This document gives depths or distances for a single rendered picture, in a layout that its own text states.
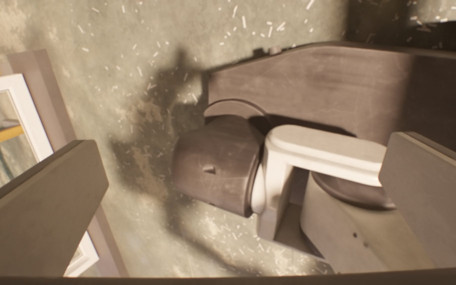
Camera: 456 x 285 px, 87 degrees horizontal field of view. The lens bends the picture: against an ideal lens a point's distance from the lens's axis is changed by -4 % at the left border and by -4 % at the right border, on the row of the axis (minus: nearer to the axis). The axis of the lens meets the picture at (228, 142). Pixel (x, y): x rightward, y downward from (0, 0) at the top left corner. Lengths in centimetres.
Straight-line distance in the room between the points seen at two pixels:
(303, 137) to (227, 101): 20
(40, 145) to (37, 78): 34
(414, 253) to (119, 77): 95
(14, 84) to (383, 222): 141
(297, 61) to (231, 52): 27
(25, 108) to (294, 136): 127
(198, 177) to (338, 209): 22
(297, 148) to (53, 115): 117
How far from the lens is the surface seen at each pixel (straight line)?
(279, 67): 51
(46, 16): 129
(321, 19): 66
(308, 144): 39
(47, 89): 133
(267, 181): 40
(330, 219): 39
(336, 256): 41
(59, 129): 139
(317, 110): 51
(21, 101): 145
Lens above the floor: 65
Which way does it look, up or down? 53 degrees down
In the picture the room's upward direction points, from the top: 133 degrees counter-clockwise
